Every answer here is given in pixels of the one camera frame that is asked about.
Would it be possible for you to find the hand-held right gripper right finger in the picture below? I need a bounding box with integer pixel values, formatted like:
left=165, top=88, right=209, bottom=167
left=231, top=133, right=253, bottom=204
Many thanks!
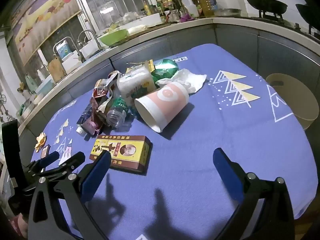
left=213, top=148, right=295, bottom=240

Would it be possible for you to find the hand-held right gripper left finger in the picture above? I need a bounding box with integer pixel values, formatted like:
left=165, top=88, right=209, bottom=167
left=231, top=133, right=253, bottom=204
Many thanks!
left=27, top=151, right=112, bottom=240

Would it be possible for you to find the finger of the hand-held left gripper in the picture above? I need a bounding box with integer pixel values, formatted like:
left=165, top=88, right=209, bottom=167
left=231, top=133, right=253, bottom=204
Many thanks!
left=42, top=152, right=86, bottom=180
left=24, top=151, right=60, bottom=174

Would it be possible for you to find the brown and yellow cardboard box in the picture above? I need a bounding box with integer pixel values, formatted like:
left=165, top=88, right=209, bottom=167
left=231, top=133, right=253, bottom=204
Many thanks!
left=89, top=134, right=152, bottom=174

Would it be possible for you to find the dark carton with white cap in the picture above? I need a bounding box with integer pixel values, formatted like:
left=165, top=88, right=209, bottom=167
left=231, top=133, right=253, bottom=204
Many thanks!
left=76, top=100, right=102, bottom=137

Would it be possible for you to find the clear plastic water bottle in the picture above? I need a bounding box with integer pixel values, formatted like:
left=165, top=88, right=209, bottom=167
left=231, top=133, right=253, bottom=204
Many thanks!
left=106, top=95, right=130, bottom=128

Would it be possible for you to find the pink and white paper cup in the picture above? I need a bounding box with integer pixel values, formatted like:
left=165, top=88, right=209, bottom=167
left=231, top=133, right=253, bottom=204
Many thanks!
left=134, top=81, right=190, bottom=133

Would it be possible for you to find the white plastic packet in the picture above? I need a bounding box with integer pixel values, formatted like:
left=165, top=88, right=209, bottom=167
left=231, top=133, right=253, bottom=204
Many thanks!
left=117, top=59, right=157, bottom=100

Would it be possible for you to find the beige waste bin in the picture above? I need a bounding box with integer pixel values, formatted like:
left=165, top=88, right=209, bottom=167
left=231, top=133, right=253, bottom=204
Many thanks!
left=266, top=73, right=320, bottom=130

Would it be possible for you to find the white tissue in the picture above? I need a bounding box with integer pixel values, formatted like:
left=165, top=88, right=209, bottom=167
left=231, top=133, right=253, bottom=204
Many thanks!
left=156, top=68, right=207, bottom=94

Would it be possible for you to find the crushed green drink can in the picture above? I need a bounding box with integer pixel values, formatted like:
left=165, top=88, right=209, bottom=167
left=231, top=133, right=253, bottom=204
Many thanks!
left=151, top=59, right=179, bottom=83

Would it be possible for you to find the yellow crumpled wrapper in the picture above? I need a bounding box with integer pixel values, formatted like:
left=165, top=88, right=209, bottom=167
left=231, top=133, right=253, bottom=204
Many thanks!
left=35, top=134, right=48, bottom=153

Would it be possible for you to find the blue printed tablecloth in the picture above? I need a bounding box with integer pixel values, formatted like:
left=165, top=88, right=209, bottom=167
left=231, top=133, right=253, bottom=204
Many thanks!
left=30, top=43, right=318, bottom=240

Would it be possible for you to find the wooden cutting board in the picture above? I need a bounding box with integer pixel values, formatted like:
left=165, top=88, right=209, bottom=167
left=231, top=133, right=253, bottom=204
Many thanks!
left=47, top=57, right=67, bottom=83

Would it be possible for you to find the blue and white container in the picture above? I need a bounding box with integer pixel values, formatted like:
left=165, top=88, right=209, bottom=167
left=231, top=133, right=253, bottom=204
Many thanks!
left=57, top=42, right=69, bottom=59

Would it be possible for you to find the angular metal faucet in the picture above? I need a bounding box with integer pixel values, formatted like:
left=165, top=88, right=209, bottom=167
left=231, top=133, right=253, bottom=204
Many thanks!
left=53, top=37, right=83, bottom=60

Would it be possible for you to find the curved metal faucet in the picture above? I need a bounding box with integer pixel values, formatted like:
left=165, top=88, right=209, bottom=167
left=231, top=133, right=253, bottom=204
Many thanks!
left=77, top=29, right=103, bottom=52

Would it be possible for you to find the green plastic basin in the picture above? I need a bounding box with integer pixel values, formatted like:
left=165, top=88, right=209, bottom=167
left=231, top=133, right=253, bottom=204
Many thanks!
left=98, top=29, right=128, bottom=47

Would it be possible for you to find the grey kitchen counter cabinet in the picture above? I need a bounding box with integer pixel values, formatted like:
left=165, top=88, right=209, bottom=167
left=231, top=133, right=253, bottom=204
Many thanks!
left=19, top=17, right=320, bottom=155

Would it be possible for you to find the white foam box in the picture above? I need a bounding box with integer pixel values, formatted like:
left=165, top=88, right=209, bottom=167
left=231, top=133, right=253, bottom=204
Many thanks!
left=135, top=12, right=162, bottom=29

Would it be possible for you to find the barred window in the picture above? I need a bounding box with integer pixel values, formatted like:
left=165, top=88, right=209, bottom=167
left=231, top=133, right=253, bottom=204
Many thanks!
left=72, top=0, right=155, bottom=30

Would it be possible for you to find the metal bowl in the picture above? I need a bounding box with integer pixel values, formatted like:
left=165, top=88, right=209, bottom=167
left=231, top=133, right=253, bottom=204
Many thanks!
left=214, top=8, right=242, bottom=17

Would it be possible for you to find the gas stove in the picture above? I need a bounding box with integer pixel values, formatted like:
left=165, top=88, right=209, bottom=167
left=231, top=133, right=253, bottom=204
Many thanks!
left=257, top=10, right=320, bottom=35

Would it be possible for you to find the yellow cooking oil bottle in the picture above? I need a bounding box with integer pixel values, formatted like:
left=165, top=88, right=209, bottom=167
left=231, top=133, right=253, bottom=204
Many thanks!
left=197, top=0, right=217, bottom=18

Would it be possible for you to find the white plastic jug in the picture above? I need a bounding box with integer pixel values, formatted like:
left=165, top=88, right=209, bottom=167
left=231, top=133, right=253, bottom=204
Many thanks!
left=181, top=0, right=199, bottom=18

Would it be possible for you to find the row of sauce bottles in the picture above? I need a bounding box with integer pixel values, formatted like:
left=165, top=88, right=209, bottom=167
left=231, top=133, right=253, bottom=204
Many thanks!
left=141, top=0, right=180, bottom=22

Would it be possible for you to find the wall poster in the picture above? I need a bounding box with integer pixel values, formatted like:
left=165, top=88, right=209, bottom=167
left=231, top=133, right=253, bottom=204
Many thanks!
left=10, top=0, right=83, bottom=65

